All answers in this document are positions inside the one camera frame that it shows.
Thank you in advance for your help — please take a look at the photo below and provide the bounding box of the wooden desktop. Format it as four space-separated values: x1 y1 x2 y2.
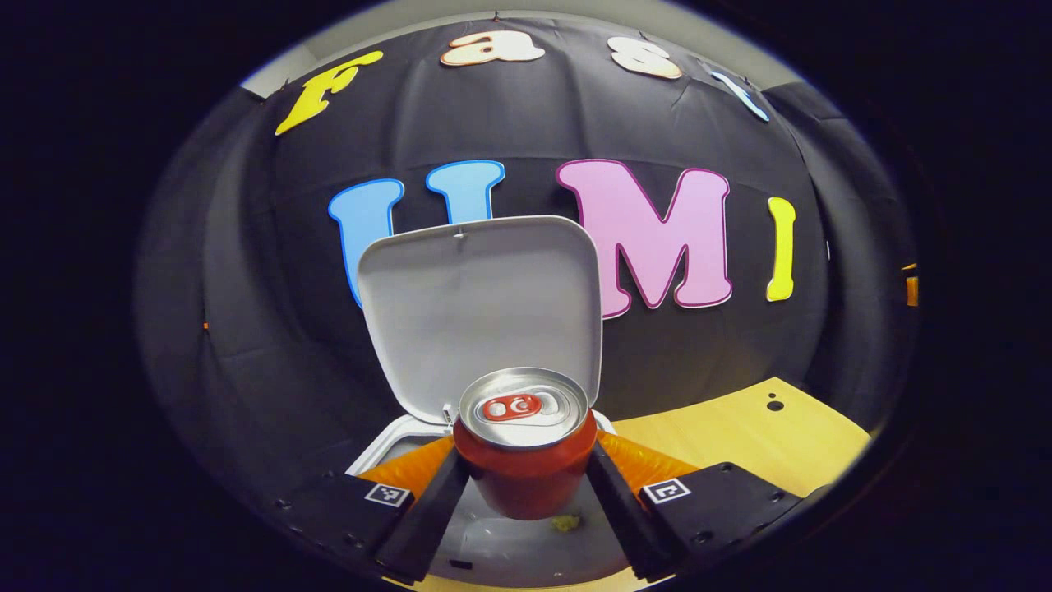
382 377 872 592

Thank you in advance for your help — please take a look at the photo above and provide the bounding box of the red pop can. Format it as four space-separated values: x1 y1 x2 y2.
452 367 598 521

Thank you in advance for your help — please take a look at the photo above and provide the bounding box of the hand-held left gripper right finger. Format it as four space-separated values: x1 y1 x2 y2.
585 432 810 583

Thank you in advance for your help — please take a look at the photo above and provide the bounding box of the white desktop garbage bin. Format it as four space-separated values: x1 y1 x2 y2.
345 215 634 589

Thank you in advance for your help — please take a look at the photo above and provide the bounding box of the black backdrop cloth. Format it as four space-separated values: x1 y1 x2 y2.
136 16 917 494

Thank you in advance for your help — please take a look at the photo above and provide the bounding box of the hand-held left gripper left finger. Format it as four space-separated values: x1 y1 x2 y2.
275 436 471 586

